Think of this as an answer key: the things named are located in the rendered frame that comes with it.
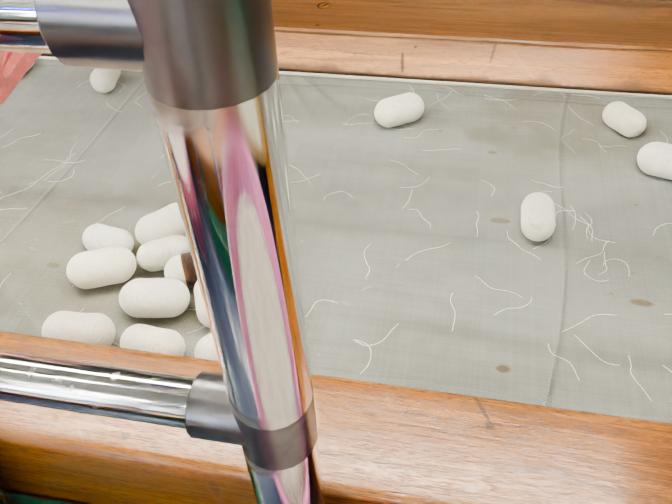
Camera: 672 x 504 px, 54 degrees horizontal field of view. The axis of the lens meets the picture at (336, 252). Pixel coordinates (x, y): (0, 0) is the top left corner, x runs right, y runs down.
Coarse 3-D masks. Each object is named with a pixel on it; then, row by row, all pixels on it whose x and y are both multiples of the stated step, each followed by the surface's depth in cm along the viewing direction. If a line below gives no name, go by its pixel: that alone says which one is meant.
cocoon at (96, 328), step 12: (60, 312) 33; (72, 312) 33; (48, 324) 33; (60, 324) 32; (72, 324) 32; (84, 324) 32; (96, 324) 32; (108, 324) 33; (48, 336) 32; (60, 336) 32; (72, 336) 32; (84, 336) 32; (96, 336) 32; (108, 336) 33
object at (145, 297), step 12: (132, 288) 34; (144, 288) 34; (156, 288) 34; (168, 288) 34; (180, 288) 34; (120, 300) 34; (132, 300) 34; (144, 300) 34; (156, 300) 34; (168, 300) 34; (180, 300) 34; (132, 312) 34; (144, 312) 34; (156, 312) 34; (168, 312) 34; (180, 312) 34
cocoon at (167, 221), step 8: (168, 208) 39; (176, 208) 39; (144, 216) 38; (152, 216) 38; (160, 216) 38; (168, 216) 38; (176, 216) 38; (136, 224) 38; (144, 224) 38; (152, 224) 38; (160, 224) 38; (168, 224) 38; (176, 224) 38; (136, 232) 38; (144, 232) 38; (152, 232) 38; (160, 232) 38; (168, 232) 38; (176, 232) 39; (184, 232) 39; (144, 240) 38
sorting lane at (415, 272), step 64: (0, 128) 49; (64, 128) 49; (128, 128) 49; (320, 128) 48; (384, 128) 47; (448, 128) 47; (512, 128) 47; (576, 128) 46; (0, 192) 44; (64, 192) 43; (128, 192) 43; (320, 192) 42; (384, 192) 42; (448, 192) 42; (512, 192) 42; (576, 192) 41; (640, 192) 41; (0, 256) 39; (64, 256) 39; (320, 256) 38; (384, 256) 38; (448, 256) 38; (512, 256) 38; (576, 256) 37; (640, 256) 37; (0, 320) 36; (128, 320) 35; (192, 320) 35; (320, 320) 35; (384, 320) 35; (448, 320) 34; (512, 320) 34; (576, 320) 34; (640, 320) 34; (448, 384) 32; (512, 384) 31; (576, 384) 31; (640, 384) 31
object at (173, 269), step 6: (174, 258) 36; (180, 258) 36; (168, 264) 36; (174, 264) 36; (180, 264) 36; (168, 270) 36; (174, 270) 35; (180, 270) 35; (168, 276) 36; (174, 276) 35; (180, 276) 35
